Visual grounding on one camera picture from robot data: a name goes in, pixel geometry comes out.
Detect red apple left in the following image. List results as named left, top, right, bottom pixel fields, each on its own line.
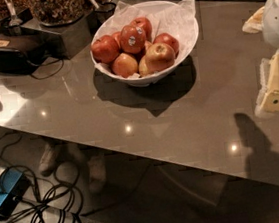
left=91, top=35, right=120, bottom=64

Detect red apple top back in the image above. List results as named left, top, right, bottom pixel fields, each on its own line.
left=130, top=16, right=152, bottom=41

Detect black cables on floor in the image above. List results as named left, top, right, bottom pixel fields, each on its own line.
left=0, top=123, right=93, bottom=223

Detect blue box on floor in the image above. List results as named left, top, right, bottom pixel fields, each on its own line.
left=0, top=169, right=30, bottom=221

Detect metal scoop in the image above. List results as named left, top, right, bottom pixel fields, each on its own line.
left=4, top=0, right=23, bottom=27

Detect red apple right back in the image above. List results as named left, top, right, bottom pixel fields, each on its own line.
left=154, top=33, right=180, bottom=55

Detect white shoe right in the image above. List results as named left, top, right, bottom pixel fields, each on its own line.
left=87, top=155, right=107, bottom=193

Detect white shoe left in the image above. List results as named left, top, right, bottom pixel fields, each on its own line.
left=38, top=143, right=60, bottom=177

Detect white shoe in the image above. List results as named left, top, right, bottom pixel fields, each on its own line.
left=38, top=143, right=60, bottom=177
left=87, top=155, right=107, bottom=193

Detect red apple with sticker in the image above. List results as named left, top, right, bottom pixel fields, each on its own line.
left=120, top=25, right=146, bottom=54

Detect black cup with spoon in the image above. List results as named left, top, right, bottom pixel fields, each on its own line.
left=95, top=2, right=116, bottom=24

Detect orange apple front left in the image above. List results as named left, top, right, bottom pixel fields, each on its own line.
left=110, top=53, right=139, bottom=78

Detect black box device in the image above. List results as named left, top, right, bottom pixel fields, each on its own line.
left=0, top=34, right=46, bottom=75

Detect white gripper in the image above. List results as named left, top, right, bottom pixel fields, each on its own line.
left=254, top=0, right=279, bottom=118

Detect grey metal stand block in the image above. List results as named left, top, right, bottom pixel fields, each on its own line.
left=21, top=17, right=92, bottom=59

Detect white bowl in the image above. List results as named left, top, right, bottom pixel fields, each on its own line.
left=85, top=0, right=206, bottom=93

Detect glass bowl of granola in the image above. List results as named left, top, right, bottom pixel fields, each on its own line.
left=29, top=0, right=83, bottom=27

